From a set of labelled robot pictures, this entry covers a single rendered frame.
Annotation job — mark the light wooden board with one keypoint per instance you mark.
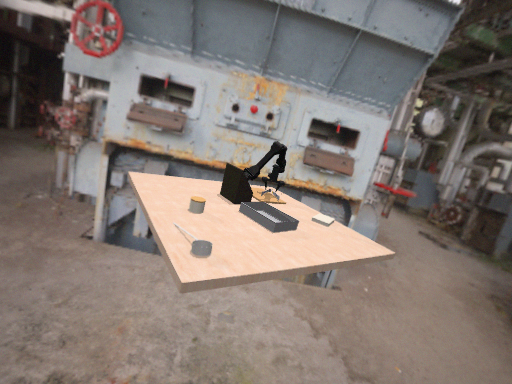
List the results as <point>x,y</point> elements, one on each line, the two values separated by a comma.
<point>267,197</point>

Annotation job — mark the grey cylinder with orange top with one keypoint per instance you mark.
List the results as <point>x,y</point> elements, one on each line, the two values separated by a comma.
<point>196,204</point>

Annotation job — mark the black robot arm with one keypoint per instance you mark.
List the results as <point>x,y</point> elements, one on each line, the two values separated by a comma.
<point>276,148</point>

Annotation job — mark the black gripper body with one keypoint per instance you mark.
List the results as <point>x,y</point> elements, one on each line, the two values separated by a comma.
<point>273,178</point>

